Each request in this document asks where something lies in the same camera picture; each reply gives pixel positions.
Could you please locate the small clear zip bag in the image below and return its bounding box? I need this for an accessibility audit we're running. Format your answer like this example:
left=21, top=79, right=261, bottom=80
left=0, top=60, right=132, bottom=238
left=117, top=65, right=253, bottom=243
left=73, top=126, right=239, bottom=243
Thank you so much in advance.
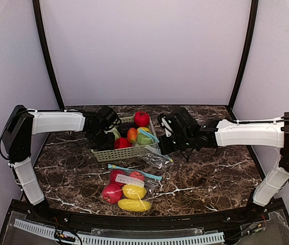
left=138, top=130, right=174, bottom=169

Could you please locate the orange pepper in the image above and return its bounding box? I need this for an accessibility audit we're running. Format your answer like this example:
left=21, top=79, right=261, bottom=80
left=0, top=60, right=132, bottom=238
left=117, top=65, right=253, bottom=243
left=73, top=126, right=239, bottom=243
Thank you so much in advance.
left=127, top=128, right=138, bottom=144

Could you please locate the pink-red wrinkled fruit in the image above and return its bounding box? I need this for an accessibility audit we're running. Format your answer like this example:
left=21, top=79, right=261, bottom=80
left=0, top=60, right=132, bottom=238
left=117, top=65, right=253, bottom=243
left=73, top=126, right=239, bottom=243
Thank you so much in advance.
left=109, top=169, right=127, bottom=187

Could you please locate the red apple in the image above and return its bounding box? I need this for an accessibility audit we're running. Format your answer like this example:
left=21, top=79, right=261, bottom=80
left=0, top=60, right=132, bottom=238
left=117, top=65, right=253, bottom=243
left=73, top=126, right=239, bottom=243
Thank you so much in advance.
left=102, top=184, right=123, bottom=204

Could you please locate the yellow lemon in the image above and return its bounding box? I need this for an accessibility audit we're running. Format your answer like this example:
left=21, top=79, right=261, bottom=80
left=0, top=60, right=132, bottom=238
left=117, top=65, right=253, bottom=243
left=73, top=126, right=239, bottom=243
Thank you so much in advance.
left=122, top=184, right=147, bottom=200

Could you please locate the large clear zip bag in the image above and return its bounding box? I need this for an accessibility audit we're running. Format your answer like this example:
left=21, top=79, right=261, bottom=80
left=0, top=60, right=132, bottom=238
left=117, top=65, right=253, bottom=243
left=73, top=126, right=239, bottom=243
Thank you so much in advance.
left=100, top=164, right=163, bottom=213

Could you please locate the yellow wrinkled banana-like fruit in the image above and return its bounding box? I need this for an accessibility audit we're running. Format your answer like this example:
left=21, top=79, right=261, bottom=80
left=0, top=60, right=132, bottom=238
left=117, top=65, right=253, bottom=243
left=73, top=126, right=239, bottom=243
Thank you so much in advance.
left=117, top=199, right=151, bottom=212

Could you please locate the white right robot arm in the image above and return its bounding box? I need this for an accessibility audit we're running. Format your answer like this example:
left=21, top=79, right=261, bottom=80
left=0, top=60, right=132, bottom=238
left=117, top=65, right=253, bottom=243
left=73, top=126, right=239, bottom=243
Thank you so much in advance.
left=157, top=107, right=289, bottom=207

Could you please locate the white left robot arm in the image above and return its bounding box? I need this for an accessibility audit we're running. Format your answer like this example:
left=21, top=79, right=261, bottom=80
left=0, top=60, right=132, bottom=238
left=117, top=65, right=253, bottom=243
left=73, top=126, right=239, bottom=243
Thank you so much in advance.
left=0, top=105, right=121, bottom=206

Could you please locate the white cabbage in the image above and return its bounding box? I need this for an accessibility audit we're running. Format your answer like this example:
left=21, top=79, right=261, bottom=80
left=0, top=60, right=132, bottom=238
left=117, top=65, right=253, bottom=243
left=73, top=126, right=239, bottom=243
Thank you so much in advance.
left=109, top=128, right=121, bottom=140

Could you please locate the red bell pepper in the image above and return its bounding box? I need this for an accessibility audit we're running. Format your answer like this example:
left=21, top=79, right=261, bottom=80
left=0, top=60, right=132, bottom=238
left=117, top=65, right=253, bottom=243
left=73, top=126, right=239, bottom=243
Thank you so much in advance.
left=114, top=137, right=133, bottom=150

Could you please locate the dark eggplant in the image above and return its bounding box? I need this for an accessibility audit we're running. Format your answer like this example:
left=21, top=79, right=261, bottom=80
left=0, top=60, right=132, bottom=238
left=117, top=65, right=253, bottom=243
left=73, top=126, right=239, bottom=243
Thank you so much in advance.
left=117, top=122, right=138, bottom=138

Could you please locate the green apple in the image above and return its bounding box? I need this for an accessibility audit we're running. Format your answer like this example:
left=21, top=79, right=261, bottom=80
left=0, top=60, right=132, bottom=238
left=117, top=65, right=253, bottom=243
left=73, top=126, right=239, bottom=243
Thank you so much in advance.
left=137, top=133, right=154, bottom=145

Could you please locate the small yellow fruit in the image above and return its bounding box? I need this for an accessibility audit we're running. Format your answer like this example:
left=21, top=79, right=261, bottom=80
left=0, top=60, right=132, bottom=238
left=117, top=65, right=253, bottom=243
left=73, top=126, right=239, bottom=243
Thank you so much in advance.
left=137, top=127, right=151, bottom=133

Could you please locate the white slotted cable duct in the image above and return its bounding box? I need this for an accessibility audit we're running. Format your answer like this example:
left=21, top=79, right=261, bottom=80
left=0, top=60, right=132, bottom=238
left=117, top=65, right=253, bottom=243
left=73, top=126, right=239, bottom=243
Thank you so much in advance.
left=13, top=219, right=225, bottom=244

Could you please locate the black table front rail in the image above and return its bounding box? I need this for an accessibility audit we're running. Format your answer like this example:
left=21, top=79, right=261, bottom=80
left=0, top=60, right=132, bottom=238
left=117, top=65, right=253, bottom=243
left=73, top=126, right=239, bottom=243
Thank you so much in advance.
left=27, top=198, right=284, bottom=232

